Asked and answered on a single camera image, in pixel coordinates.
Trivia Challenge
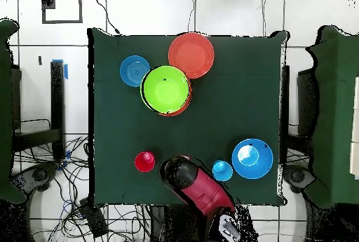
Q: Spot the orange bowl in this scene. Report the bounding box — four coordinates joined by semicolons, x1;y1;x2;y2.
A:
168;32;215;79
156;69;194;117

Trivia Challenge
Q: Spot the green bowl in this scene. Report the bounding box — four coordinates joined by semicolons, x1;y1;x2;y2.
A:
140;65;191;114

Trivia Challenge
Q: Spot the small blue bowl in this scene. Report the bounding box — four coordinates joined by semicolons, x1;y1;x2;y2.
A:
119;55;151;88

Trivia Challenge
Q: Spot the red cup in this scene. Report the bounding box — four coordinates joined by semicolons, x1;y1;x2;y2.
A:
134;151;156;173

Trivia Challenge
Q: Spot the dark green tablecloth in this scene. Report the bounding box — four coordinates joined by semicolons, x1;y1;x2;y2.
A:
87;27;288;207

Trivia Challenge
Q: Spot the light blue cup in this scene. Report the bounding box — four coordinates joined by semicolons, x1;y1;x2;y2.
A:
211;159;234;182

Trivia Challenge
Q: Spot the large blue bowl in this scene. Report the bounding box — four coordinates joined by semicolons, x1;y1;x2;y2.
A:
231;138;274;180

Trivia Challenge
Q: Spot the black power brick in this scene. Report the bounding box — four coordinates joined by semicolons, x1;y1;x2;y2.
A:
79;198;109;238

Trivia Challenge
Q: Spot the green cloth side table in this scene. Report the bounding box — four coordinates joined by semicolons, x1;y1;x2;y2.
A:
304;25;359;210
0;18;27;204

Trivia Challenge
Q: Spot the black floor cable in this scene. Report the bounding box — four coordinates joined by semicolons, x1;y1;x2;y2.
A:
93;0;122;36

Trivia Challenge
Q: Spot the tangle of cables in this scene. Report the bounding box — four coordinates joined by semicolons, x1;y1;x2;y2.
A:
13;135;152;242

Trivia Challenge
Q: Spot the black metal frame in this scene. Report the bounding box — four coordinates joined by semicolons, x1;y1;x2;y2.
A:
11;60;67;160

